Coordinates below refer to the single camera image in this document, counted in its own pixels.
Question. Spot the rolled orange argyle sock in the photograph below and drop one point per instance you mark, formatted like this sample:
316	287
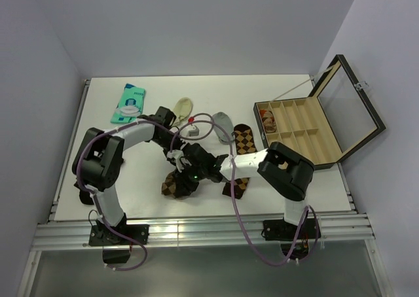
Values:
268	120

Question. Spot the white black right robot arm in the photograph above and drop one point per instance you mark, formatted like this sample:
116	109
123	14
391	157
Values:
285	170

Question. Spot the aluminium frame rail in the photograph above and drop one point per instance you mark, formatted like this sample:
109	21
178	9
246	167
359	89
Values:
196	247

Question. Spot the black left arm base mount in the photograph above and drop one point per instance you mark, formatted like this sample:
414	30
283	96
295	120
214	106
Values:
101	236

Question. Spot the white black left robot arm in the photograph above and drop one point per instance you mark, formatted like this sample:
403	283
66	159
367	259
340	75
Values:
98	161

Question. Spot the grey ankle sock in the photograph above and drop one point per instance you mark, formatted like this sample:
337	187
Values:
223	121

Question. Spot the dark brown argyle sock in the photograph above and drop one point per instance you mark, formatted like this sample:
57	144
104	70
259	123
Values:
244	141

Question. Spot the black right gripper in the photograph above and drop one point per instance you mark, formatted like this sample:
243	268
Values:
184	188

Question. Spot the cream ankle sock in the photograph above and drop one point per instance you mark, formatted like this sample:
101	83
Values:
182	110

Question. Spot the tan brown argyle sock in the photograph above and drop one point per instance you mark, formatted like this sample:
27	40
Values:
173	185

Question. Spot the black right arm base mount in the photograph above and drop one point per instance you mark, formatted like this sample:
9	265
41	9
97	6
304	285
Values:
280	230

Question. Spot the black compartment box with lid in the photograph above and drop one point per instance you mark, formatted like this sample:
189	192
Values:
333	122

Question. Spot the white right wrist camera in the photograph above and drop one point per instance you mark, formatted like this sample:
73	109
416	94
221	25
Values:
178	159

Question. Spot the black blue sock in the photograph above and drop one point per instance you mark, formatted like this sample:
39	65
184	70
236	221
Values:
84	196

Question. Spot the green patterned sock pair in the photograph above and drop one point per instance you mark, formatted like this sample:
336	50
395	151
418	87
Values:
130	105

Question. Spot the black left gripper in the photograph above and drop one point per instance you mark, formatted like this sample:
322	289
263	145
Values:
179	140

